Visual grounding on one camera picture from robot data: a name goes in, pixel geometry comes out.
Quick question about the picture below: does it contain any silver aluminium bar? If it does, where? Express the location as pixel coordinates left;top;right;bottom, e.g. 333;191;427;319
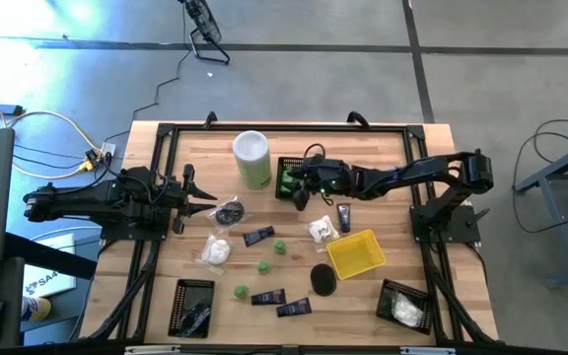
124;344;181;354
399;346;457;355

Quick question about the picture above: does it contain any black aluminium table frame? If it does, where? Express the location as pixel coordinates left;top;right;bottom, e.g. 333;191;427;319
79;121;500;355

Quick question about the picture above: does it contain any black slotted plastic basket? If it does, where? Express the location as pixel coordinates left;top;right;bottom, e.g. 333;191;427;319
274;156;313;202
167;278;216;339
375;278;434;336

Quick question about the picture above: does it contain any cream floor cable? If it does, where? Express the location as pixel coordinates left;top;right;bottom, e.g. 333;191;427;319
0;81;106;179

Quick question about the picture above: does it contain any white printed box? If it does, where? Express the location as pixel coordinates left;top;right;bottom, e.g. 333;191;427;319
21;232;78;299

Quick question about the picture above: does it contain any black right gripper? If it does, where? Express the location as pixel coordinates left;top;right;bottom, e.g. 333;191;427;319
286;153;362;213

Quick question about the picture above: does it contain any white pouch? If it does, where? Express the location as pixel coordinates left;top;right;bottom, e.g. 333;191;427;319
390;294;427;329
307;214;341;252
194;233;233;275

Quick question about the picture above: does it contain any dark blue DSC tube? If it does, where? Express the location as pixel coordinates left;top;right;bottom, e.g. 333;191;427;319
336;202;353;234
275;297;314;319
242;225;276;249
249;288;288;307

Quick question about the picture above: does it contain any black floor fan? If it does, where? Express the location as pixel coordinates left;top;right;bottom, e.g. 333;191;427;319
178;0;232;66

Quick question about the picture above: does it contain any black oval hairbrush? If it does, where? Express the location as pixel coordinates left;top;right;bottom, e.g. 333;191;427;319
310;262;338;298

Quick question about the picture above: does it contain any yellow white round object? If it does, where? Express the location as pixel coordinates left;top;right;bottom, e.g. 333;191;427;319
21;295;52;322

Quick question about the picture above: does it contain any green white disinfecting wipes canister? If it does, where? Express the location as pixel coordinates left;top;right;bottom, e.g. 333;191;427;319
232;129;273;190

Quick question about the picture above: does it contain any black floor cable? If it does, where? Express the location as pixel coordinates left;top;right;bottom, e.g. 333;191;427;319
510;116;568;236
102;4;189;144

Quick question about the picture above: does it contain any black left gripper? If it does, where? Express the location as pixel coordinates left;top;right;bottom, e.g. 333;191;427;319
154;164;219;237

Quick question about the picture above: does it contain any yellow slotted plastic basket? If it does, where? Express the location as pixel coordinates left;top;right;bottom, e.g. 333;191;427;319
325;228;388;281

